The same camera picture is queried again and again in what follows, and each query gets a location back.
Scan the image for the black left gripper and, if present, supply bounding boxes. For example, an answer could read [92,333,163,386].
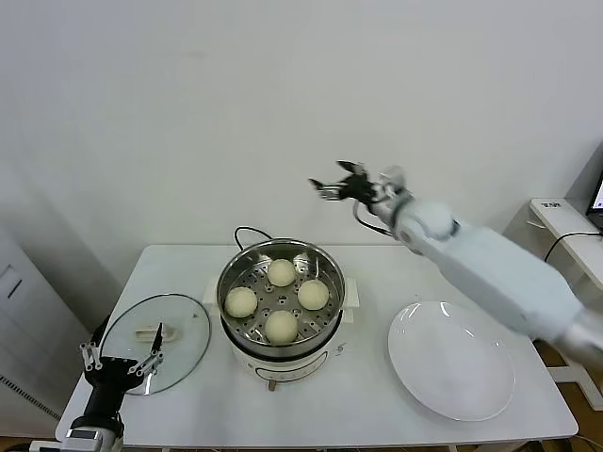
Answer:
[78,317,166,426]

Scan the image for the white steamed baozi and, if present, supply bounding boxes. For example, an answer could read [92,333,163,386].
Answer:
[263,309,300,344]
[297,279,330,311]
[224,285,259,318]
[267,258,298,287]

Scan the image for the white electric cooking pot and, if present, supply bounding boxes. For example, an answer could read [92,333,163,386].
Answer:
[202,275,362,392]

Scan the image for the black power adapter cable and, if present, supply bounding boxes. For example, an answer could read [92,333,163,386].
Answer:
[544,229,603,265]

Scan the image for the large white plate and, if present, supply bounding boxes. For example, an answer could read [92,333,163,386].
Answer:
[386,299,516,422]

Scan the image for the stainless steel steamer basket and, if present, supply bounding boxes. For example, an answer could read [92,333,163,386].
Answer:
[216,238,346,359]

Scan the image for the white side desk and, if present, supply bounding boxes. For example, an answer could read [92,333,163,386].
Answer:
[527,197,603,410]

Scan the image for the black pot power cord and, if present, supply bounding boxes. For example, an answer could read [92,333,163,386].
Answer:
[233,226,279,251]

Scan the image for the white cabinet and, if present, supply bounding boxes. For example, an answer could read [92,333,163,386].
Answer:
[0,220,98,437]

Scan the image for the round glass pot lid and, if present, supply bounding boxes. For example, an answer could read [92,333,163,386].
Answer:
[99,293,212,396]

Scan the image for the black laptop screen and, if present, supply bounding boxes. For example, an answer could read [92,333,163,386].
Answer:
[585,163,603,233]

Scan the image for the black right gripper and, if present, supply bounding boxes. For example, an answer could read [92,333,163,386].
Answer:
[307,159,379,204]

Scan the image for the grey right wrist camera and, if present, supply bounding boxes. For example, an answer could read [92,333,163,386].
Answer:
[379,164,410,190]

